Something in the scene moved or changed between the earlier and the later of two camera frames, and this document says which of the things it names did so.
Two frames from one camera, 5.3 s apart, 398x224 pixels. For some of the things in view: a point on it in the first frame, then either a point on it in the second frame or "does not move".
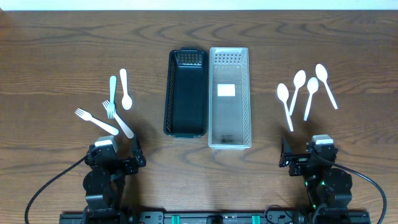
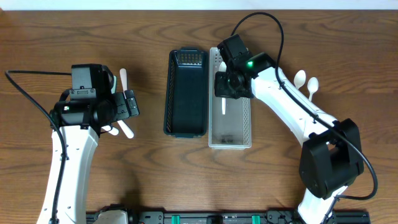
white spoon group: [313, 84] does not move
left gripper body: [123, 162] → [125, 106]
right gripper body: [300, 163] → [226, 85]
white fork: [121, 121] does not move
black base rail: [214, 217] does not move
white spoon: [321, 73] → [223, 68]
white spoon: [127, 101] does not move
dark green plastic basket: [186, 103] does not move
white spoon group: [299, 79] does not move
